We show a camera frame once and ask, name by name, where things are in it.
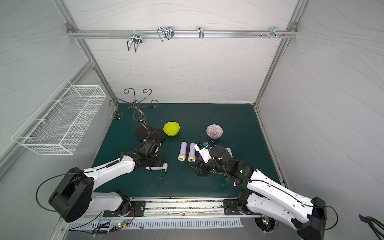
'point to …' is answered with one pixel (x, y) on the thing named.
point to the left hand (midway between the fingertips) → (162, 161)
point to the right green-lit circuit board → (265, 220)
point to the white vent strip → (157, 224)
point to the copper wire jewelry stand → (142, 132)
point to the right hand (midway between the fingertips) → (193, 161)
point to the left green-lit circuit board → (122, 224)
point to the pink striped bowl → (214, 131)
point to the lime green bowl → (171, 128)
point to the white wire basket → (57, 127)
